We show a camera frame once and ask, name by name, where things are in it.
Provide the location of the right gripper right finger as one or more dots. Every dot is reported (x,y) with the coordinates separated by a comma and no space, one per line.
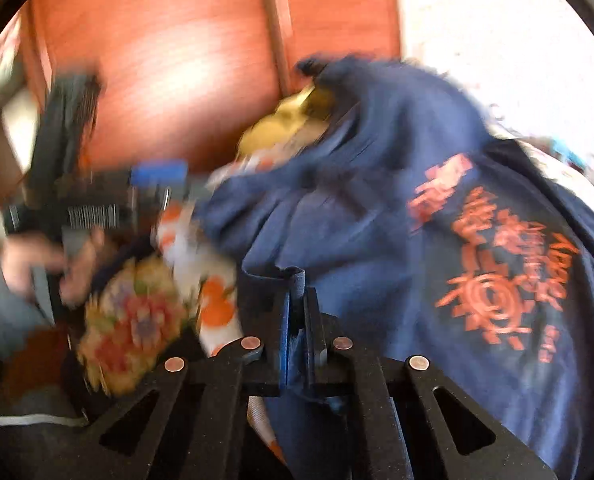
(406,419)

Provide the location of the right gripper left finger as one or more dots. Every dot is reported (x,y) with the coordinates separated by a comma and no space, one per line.
(188,419)

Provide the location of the navy blue printed t-shirt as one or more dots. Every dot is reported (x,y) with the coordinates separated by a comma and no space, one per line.
(423,234)

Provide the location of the grey sleeved left forearm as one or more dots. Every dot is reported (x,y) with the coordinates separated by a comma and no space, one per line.
(18,319)

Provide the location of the folded olive patterned clothes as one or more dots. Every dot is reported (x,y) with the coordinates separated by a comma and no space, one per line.
(297,121)

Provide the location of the person's left hand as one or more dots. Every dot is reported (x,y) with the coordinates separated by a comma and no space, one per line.
(22,253)

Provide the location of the floral quilt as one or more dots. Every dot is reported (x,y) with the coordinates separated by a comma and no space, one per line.
(135,318)

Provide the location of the orange fruit print sheet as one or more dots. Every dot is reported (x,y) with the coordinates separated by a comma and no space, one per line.
(206,280)

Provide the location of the red wooden headboard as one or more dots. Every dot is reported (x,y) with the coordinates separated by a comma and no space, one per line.
(184,78)

